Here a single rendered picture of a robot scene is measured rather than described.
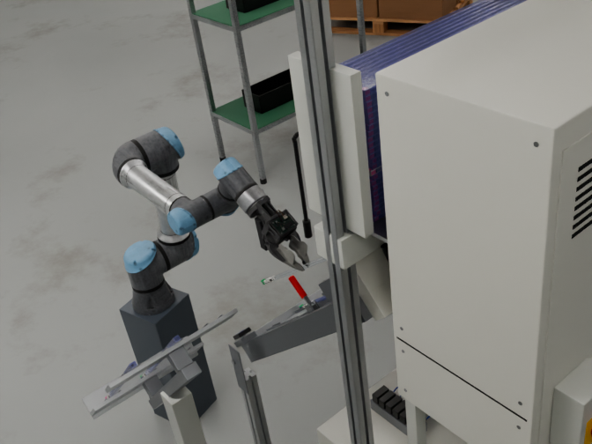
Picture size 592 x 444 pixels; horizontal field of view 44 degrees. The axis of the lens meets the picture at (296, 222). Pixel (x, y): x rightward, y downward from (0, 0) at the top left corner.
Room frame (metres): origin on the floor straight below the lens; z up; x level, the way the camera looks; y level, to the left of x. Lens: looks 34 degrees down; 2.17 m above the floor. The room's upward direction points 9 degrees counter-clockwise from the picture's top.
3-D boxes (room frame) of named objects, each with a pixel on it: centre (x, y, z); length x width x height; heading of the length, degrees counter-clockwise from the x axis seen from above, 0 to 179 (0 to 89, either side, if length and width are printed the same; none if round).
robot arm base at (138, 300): (2.08, 0.55, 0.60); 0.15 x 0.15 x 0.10
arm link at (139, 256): (2.08, 0.54, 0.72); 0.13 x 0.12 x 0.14; 125
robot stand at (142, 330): (2.08, 0.55, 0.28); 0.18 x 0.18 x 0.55; 51
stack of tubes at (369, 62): (1.33, -0.32, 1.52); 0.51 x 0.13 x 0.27; 125
